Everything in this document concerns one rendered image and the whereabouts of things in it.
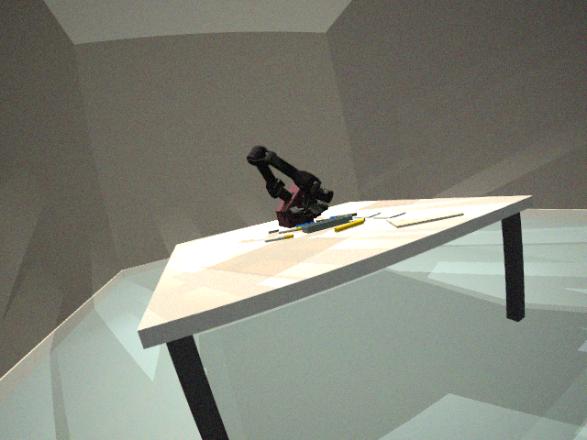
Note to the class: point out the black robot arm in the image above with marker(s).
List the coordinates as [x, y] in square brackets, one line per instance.
[302, 178]

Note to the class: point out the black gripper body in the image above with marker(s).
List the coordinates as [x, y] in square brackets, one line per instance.
[296, 212]

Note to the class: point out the grey keyboard with keys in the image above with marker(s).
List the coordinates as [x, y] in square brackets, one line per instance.
[321, 225]

